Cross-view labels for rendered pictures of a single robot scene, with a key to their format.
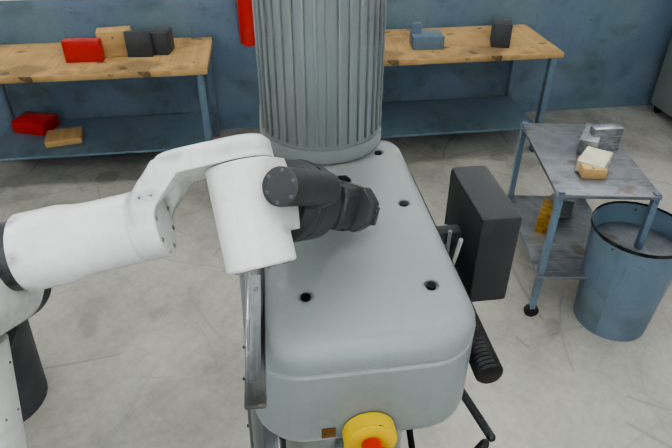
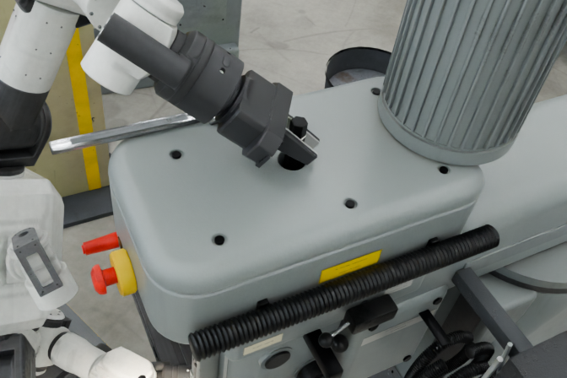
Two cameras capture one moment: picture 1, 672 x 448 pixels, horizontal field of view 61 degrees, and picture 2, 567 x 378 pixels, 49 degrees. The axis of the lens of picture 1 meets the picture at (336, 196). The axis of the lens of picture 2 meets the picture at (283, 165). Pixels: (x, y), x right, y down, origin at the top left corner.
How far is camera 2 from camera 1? 65 cm
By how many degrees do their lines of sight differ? 50
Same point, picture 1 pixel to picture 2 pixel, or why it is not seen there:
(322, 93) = (409, 60)
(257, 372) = (79, 140)
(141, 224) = not seen: outside the picture
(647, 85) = not seen: outside the picture
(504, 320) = not seen: outside the picture
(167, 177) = not seen: outside the picture
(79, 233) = not seen: outside the picture
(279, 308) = (156, 141)
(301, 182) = (109, 33)
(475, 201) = (545, 345)
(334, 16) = not seen: outside the picture
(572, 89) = not seen: outside the picture
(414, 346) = (140, 239)
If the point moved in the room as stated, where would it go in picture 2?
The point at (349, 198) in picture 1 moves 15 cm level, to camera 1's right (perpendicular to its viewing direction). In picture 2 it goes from (236, 119) to (278, 218)
